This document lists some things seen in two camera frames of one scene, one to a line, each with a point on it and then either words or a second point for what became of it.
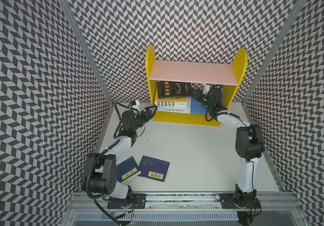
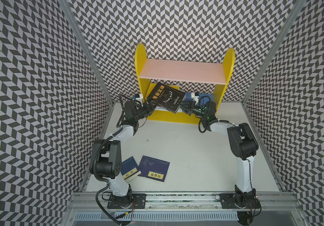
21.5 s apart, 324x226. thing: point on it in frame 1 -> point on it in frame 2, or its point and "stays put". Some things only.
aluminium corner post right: [274, 50] stays put
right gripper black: [198, 93] -> [191, 106]
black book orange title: [171, 89] -> [166, 98]
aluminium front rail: [186, 202] stays put
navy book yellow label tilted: [127, 170] stays put
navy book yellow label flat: [153, 169] stays put
